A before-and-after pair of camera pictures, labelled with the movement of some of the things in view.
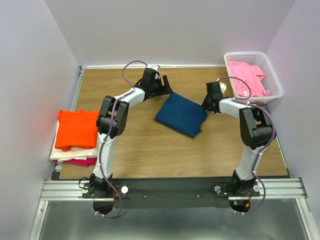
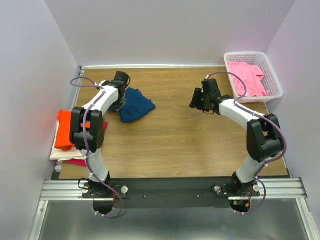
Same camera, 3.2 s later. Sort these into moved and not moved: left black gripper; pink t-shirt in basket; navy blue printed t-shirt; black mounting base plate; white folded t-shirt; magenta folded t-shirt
Moved: navy blue printed t-shirt; left black gripper
Not moved: black mounting base plate; magenta folded t-shirt; white folded t-shirt; pink t-shirt in basket
